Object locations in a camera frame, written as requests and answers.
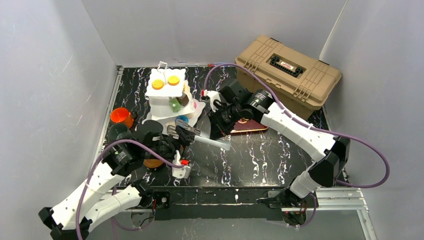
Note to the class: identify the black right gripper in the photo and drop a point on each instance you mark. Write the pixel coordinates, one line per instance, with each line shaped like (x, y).
(219, 117)

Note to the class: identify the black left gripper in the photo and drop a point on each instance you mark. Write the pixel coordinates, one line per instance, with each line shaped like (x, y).
(175, 141)

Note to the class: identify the blue sprinkled donut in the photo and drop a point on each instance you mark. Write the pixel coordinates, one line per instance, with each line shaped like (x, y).
(182, 120)

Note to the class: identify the green swirl roll cake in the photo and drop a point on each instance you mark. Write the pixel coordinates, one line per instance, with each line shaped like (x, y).
(174, 105)

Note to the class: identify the chocolate swirl roll cake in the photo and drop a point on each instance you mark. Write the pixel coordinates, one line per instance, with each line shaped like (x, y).
(183, 100)

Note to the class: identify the white three-tier cake stand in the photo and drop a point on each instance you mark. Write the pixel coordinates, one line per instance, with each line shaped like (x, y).
(158, 100)

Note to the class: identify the metal serving tongs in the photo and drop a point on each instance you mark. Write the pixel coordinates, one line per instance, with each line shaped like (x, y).
(203, 138)

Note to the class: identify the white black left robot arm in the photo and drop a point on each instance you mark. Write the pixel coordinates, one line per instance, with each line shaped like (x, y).
(87, 206)

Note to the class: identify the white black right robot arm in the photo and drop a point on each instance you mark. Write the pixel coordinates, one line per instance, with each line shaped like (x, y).
(329, 153)

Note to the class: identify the chocolate sprinkled donut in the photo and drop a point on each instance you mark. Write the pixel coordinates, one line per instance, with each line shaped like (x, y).
(243, 121)

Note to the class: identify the red dessert tray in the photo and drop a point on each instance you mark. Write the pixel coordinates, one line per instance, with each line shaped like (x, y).
(250, 127)

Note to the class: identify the brown round wooden lid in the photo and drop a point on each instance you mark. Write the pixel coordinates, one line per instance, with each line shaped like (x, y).
(153, 163)

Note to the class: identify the red blue screwdriver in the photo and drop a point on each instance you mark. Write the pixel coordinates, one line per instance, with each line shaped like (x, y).
(211, 65)

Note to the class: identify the dark green cup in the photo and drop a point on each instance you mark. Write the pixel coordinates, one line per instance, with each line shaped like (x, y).
(118, 131)

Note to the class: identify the orange plastic cup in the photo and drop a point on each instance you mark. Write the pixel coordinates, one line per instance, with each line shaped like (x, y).
(121, 115)

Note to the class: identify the tan plastic toolbox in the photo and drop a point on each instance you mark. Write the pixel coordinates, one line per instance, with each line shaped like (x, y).
(301, 83)

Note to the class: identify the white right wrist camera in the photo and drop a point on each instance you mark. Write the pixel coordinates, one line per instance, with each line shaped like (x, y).
(211, 96)

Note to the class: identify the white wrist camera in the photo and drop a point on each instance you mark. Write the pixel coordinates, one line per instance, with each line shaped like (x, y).
(211, 96)
(183, 169)

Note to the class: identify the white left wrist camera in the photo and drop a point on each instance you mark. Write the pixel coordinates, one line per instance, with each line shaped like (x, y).
(183, 169)

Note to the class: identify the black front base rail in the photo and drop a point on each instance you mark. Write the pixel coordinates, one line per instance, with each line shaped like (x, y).
(187, 202)

